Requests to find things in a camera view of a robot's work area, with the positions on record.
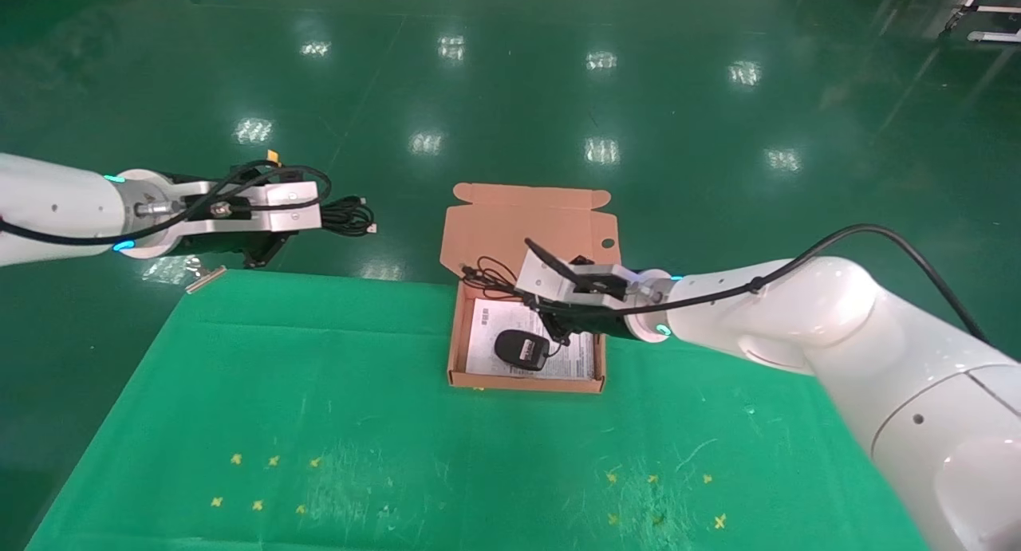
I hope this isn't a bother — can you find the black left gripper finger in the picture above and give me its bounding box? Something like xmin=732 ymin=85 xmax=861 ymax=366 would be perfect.
xmin=246 ymin=232 xmax=301 ymax=270

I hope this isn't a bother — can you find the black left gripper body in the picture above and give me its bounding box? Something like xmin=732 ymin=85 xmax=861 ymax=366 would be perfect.
xmin=171 ymin=230 xmax=274 ymax=258

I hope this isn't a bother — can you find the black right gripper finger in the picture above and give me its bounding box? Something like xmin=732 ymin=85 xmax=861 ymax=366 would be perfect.
xmin=524 ymin=238 xmax=596 ymax=293
xmin=539 ymin=305 xmax=573 ymax=348

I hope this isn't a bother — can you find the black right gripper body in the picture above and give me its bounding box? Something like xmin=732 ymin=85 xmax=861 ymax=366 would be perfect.
xmin=557 ymin=299 xmax=641 ymax=341

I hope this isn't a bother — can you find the black wired computer mouse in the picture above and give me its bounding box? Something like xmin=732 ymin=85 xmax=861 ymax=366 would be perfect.
xmin=461 ymin=256 xmax=572 ymax=370

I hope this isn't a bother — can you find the black data cable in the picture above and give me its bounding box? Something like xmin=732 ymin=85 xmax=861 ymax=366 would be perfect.
xmin=319 ymin=196 xmax=378 ymax=239

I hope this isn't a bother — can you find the orange cardboard box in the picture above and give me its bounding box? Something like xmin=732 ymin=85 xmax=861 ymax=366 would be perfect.
xmin=440 ymin=183 xmax=621 ymax=395

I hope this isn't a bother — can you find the silver metal binder clip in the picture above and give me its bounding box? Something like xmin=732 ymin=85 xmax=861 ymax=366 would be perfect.
xmin=185 ymin=266 xmax=229 ymax=294

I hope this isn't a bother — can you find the white printed instruction sheet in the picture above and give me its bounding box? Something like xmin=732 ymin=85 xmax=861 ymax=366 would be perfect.
xmin=465 ymin=298 xmax=597 ymax=380

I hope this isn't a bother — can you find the green table mat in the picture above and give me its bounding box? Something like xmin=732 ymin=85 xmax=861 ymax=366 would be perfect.
xmin=24 ymin=270 xmax=930 ymax=551

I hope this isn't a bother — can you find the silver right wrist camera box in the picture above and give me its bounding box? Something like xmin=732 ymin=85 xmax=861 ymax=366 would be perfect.
xmin=514 ymin=250 xmax=644 ymax=306

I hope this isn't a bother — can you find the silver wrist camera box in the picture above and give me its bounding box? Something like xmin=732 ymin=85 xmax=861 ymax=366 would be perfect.
xmin=514 ymin=250 xmax=644 ymax=306
xmin=170 ymin=180 xmax=322 ymax=234

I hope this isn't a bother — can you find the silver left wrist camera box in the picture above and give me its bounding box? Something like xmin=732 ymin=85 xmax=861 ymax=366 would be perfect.
xmin=170 ymin=180 xmax=322 ymax=234

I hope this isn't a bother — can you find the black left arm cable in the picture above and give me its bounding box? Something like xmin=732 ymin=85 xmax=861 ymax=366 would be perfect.
xmin=0 ymin=160 xmax=333 ymax=246

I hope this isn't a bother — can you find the white metal frame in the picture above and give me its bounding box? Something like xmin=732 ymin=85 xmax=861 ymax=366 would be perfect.
xmin=945 ymin=0 xmax=1021 ymax=43

